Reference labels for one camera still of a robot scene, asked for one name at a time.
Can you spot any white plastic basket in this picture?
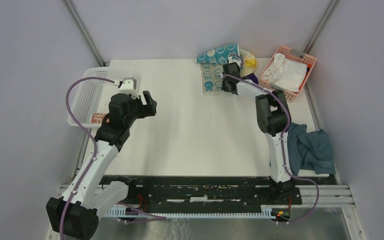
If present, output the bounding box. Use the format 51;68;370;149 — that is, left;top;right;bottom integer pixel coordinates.
70;67;142;129

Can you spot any dark teal cloth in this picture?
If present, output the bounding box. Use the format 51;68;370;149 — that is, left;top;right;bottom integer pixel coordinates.
287;122;336;176

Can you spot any purple cloth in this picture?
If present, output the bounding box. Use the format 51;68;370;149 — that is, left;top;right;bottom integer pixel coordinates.
245;73;259;85

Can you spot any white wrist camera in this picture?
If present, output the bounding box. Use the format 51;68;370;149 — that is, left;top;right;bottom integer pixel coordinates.
227;54;243;67
113;76;139;99

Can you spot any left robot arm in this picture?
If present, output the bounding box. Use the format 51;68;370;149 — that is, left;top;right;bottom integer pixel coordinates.
46;90;157;240

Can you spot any teal bunny pattern towel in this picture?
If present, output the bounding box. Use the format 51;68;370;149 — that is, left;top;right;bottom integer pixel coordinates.
195;43;243;95

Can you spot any yellow cloth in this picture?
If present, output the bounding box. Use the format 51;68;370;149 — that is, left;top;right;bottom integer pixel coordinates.
240;53;259;76

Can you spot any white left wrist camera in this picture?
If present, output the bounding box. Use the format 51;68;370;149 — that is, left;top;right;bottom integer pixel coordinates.
113;76;139;99

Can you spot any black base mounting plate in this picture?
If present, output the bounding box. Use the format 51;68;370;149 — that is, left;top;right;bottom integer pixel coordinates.
98;175;313;215

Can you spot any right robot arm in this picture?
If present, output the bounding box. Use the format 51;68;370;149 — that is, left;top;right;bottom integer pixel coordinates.
221;62;295;204

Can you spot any pink plastic basket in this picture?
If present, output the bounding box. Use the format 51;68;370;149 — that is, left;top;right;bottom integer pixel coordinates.
259;45;317;102

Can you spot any white toothed cable rail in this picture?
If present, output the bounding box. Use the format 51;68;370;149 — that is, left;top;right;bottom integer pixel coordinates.
103;205;278;220

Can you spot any white cloth in basket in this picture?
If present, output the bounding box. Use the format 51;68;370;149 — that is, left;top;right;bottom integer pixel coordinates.
262;53;308;93

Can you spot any cream rabbit text towel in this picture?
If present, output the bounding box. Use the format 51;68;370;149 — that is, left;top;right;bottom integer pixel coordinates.
89;112;107;126

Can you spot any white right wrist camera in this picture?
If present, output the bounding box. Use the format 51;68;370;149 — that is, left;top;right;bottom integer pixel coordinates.
227;54;243;67

